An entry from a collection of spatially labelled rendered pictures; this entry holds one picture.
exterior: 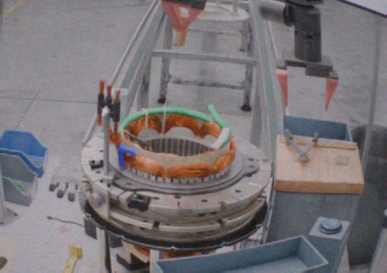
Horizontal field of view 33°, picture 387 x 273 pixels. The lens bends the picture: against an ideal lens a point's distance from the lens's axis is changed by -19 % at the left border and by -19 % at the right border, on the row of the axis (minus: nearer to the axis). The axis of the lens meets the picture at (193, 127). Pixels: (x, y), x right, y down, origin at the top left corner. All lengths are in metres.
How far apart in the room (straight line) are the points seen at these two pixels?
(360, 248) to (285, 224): 1.64
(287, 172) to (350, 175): 0.14
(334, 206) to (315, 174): 0.08
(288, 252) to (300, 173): 0.25
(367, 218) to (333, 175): 1.55
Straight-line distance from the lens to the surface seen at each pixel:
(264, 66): 2.87
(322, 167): 1.37
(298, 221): 1.36
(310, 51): 1.32
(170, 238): 1.17
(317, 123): 1.60
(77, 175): 1.85
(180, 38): 1.18
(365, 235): 2.93
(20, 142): 1.98
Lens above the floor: 1.64
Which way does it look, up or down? 23 degrees down
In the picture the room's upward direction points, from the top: 4 degrees clockwise
